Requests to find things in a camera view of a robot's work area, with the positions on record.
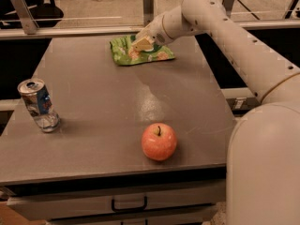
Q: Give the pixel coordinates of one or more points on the middle metal railing bracket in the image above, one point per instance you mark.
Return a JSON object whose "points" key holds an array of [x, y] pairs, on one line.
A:
{"points": [[148, 11]]}

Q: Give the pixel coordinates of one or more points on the green rice chip bag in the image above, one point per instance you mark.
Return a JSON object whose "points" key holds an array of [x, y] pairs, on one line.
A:
{"points": [[123, 54]]}

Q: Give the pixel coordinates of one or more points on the left metal railing bracket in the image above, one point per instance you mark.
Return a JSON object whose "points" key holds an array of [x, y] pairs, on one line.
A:
{"points": [[29, 25]]}

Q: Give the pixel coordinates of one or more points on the red apple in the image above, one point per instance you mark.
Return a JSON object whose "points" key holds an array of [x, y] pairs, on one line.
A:
{"points": [[159, 141]]}

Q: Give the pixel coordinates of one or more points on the grey lower drawer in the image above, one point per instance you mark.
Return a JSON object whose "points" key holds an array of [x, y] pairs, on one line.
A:
{"points": [[188, 215]]}

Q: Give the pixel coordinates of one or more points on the grey drawer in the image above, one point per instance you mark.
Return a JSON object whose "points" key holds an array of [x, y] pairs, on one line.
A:
{"points": [[188, 215], [98, 202]]}

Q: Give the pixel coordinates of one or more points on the silver blue redbull can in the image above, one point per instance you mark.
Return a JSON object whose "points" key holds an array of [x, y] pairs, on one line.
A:
{"points": [[38, 102]]}

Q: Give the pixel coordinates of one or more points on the black drawer handle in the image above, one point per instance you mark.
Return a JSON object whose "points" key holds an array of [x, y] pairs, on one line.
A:
{"points": [[129, 206]]}

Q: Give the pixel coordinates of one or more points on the black office chair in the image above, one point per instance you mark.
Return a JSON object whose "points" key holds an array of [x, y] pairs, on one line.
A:
{"points": [[45, 12]]}

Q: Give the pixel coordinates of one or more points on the grey upper drawer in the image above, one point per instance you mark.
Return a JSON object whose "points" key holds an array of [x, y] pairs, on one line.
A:
{"points": [[98, 202]]}

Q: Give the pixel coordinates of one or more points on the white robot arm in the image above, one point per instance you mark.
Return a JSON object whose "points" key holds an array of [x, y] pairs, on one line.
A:
{"points": [[263, 158]]}

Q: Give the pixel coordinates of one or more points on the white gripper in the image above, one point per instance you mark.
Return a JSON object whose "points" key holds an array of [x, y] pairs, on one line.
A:
{"points": [[154, 34]]}

